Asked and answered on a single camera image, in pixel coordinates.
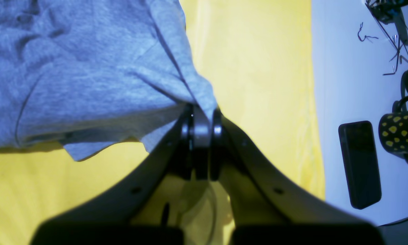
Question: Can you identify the grey t-shirt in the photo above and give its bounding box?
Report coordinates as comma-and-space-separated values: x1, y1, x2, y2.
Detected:
0, 0, 217, 161

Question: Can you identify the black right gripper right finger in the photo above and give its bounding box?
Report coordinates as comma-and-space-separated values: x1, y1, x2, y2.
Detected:
209, 109, 384, 245

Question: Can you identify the black smartphone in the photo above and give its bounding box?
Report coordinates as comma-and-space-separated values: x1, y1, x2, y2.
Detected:
339, 121, 382, 210

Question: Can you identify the yellow table cloth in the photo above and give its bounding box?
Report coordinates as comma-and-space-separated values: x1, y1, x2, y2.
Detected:
0, 0, 325, 245

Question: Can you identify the black yellow patterned mug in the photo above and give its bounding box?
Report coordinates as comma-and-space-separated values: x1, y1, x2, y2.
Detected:
378, 96, 408, 164

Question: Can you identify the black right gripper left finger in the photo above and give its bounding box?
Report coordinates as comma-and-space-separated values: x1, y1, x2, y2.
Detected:
31, 104, 211, 245

